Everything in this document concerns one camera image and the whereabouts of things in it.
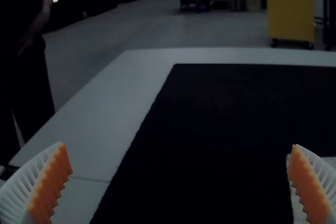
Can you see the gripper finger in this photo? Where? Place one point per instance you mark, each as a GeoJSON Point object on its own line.
{"type": "Point", "coordinates": [29, 195]}
{"type": "Point", "coordinates": [317, 190]}

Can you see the person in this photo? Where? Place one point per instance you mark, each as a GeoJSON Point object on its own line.
{"type": "Point", "coordinates": [21, 90]}

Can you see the black mat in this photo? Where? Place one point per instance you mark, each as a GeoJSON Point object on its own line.
{"type": "Point", "coordinates": [210, 129]}

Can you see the yellow wheeled cabinet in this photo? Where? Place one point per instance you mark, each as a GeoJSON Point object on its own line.
{"type": "Point", "coordinates": [290, 14]}

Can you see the cardboard box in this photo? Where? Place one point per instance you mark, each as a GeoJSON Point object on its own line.
{"type": "Point", "coordinates": [253, 3]}

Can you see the metal frame workbench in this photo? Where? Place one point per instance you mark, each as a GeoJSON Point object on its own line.
{"type": "Point", "coordinates": [329, 11]}

